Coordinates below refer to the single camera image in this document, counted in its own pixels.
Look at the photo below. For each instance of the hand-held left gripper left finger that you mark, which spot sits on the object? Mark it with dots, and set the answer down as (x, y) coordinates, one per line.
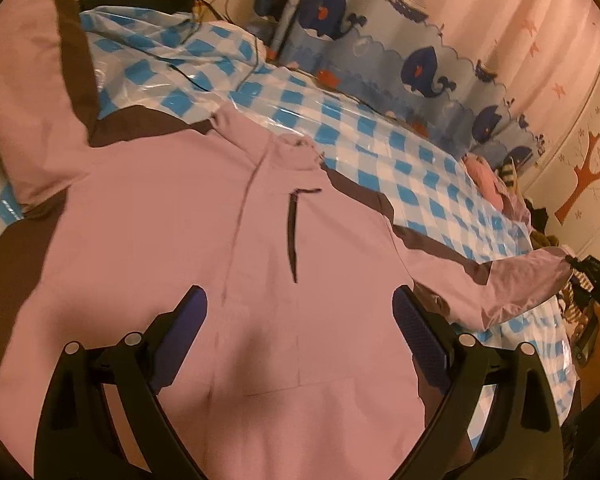
(185, 330)

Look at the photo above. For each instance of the dark striped cloth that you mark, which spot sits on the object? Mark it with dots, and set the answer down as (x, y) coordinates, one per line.
(508, 172)

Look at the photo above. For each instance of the pink and brown jacket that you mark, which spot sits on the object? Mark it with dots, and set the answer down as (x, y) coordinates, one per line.
(180, 210)

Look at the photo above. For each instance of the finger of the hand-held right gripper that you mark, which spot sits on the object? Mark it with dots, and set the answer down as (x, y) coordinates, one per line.
(577, 265)

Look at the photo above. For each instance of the red tree wall sticker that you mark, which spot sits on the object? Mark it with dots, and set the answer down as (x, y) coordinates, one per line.
(587, 170)

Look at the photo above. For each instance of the pink clothing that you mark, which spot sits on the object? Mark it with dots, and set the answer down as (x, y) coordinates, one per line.
(489, 180)

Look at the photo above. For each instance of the dark clothes pile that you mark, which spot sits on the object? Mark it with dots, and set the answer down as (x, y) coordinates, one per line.
(539, 220)

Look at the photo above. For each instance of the brown striped cloth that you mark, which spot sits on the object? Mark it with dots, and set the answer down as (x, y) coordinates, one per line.
(572, 305)

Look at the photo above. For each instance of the blue checkered plastic bed cover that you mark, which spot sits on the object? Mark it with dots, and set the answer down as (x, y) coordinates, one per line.
(379, 130)

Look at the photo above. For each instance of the pink whale print curtain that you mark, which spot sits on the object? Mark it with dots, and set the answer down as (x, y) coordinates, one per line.
(429, 10)

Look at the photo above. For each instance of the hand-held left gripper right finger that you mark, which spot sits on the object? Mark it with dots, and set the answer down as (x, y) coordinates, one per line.
(419, 330)

